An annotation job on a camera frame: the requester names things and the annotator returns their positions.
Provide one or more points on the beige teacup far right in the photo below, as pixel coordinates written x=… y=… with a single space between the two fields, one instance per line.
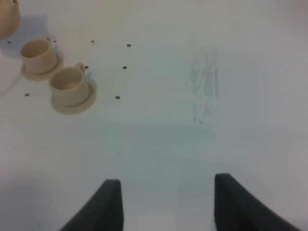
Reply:
x=69 y=86

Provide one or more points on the beige saucer under near cup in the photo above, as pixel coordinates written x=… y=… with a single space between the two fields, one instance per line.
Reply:
x=45 y=76

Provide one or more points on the beige teacup near teapot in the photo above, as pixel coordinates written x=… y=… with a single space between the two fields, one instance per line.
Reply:
x=38 y=56

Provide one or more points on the beige saucer under right cup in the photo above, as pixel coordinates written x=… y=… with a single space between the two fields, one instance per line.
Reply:
x=76 y=109

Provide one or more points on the beige ceramic teapot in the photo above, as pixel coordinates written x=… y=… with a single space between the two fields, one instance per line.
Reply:
x=9 y=17

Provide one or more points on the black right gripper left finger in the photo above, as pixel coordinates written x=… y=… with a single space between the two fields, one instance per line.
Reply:
x=103 y=212

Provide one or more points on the beige saucer under cup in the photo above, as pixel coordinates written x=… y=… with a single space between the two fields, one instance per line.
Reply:
x=45 y=76
x=76 y=109

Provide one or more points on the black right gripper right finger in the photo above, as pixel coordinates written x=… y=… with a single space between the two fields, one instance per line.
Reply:
x=236 y=209

